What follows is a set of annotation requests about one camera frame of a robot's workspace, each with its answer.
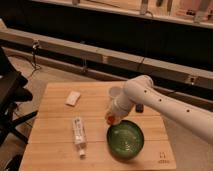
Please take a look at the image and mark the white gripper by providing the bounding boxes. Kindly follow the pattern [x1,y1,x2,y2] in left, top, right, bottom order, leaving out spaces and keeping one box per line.
[105,107,126,125]

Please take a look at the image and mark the small orange pepper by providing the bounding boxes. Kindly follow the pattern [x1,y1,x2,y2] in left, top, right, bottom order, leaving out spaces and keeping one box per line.
[107,116,115,125]

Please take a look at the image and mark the black chair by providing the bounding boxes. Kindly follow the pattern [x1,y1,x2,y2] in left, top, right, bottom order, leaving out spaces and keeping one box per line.
[0,46,37,146]

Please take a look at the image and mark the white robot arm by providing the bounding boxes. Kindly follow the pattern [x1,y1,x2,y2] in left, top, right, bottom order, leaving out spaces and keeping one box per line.
[105,75,213,145]

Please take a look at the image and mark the black cable right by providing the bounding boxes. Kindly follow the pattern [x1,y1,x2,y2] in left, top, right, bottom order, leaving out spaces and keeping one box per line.
[135,9,155,74]

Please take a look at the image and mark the black cable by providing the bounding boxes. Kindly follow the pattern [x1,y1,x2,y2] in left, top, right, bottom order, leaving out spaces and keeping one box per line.
[135,9,155,74]
[26,41,43,79]

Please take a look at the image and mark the black cable left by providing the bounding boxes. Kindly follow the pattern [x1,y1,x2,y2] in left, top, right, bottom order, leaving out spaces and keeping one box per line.
[26,41,43,79]

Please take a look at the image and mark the green ceramic bowl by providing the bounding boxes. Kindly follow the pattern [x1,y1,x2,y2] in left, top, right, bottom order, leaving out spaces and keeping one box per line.
[106,120,144,160]

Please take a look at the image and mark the white soap bar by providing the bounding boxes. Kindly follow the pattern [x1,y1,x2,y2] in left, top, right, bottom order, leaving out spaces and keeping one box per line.
[65,91,81,106]

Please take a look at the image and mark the white lotion tube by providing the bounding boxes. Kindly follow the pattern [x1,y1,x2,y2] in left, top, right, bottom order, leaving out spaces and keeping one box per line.
[72,117,86,158]

